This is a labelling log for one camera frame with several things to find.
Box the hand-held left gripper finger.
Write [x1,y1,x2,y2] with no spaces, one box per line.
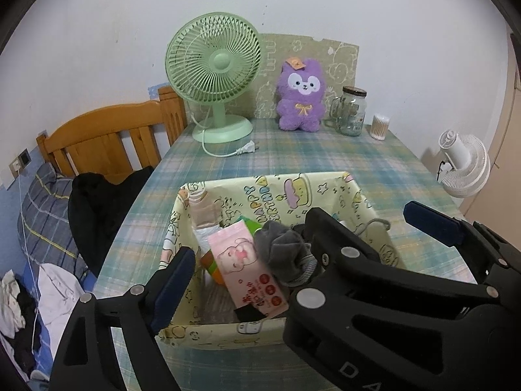
[49,246,197,391]

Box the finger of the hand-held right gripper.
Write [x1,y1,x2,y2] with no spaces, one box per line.
[403,201,521,306]
[283,207,503,349]

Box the white tissue pack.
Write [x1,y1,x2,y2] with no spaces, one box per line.
[195,224,229,253]

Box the grey sock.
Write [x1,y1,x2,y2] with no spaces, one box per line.
[254,220,322,288]

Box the pink tissue packet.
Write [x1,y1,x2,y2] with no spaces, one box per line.
[207,218,289,319]

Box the patterned storage box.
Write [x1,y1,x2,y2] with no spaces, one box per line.
[157,171,401,351]

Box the black cloth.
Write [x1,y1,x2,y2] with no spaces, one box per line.
[235,306,263,323]

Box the green tissue packet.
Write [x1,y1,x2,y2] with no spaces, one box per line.
[199,214,265,288]

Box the white standing fan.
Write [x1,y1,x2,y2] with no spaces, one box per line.
[437,129,491,199]

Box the beige door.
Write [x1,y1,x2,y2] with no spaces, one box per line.
[464,28,521,229]

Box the black jacket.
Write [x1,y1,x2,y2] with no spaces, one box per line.
[68,166,156,280]

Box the white garment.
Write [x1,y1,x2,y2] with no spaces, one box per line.
[38,263,96,337]

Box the glass jar mug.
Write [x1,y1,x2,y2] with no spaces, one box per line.
[329,86,368,137]

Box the purple plush toy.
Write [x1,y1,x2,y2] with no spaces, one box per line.
[276,58,326,133]

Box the plaid pillow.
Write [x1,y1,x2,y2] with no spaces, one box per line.
[17,165,88,280]

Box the pile of clothes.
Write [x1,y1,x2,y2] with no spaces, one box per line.
[0,258,96,384]

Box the dark clothing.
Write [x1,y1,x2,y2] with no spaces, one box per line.
[6,293,43,377]

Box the white crumpled cloth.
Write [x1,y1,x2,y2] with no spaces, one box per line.
[0,269,26,340]

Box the patterned cardboard panel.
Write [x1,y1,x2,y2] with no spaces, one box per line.
[254,33,360,120]

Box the green desk fan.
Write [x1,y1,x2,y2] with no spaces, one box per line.
[165,13,262,144]

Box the green fan power cord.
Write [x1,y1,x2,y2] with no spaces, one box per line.
[190,116,261,159]

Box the white charging cable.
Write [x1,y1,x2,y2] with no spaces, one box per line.
[17,175,43,355]

